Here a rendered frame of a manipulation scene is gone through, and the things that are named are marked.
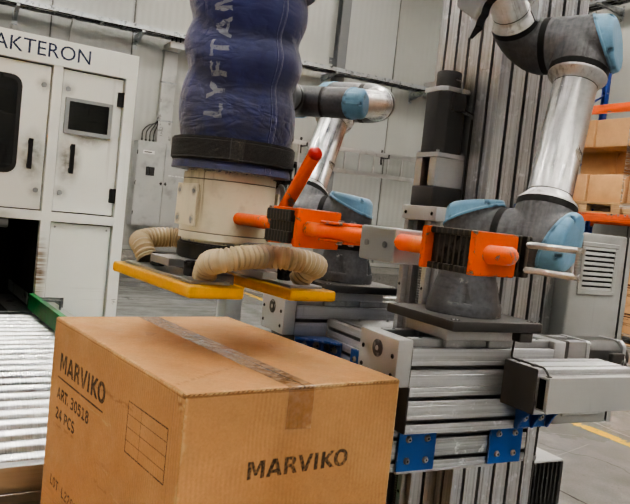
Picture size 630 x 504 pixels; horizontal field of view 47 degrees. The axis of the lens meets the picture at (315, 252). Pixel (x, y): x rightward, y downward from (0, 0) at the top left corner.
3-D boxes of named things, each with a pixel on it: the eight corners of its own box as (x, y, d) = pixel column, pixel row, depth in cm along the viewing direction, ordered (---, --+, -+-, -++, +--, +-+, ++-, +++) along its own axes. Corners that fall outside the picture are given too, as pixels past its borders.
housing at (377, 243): (355, 257, 96) (359, 223, 96) (393, 259, 100) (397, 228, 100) (390, 263, 91) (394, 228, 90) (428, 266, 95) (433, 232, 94)
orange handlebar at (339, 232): (153, 215, 153) (154, 198, 152) (272, 226, 170) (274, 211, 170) (491, 271, 78) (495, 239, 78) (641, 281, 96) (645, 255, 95)
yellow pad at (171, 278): (111, 270, 139) (114, 244, 138) (159, 272, 145) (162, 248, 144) (188, 298, 111) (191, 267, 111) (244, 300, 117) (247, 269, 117)
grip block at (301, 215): (260, 241, 113) (264, 204, 113) (310, 245, 119) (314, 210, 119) (289, 246, 107) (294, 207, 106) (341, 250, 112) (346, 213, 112)
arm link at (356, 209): (363, 246, 182) (368, 193, 181) (313, 240, 186) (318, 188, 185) (374, 246, 193) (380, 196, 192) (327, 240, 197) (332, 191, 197)
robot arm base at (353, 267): (353, 278, 200) (356, 243, 199) (382, 285, 187) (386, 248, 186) (304, 275, 193) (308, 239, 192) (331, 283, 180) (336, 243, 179)
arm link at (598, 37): (503, 274, 145) (560, 37, 156) (578, 284, 136) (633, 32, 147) (482, 255, 136) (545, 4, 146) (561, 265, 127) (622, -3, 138)
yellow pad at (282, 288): (200, 274, 150) (202, 251, 150) (241, 276, 156) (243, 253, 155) (289, 301, 122) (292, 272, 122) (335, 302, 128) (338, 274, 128)
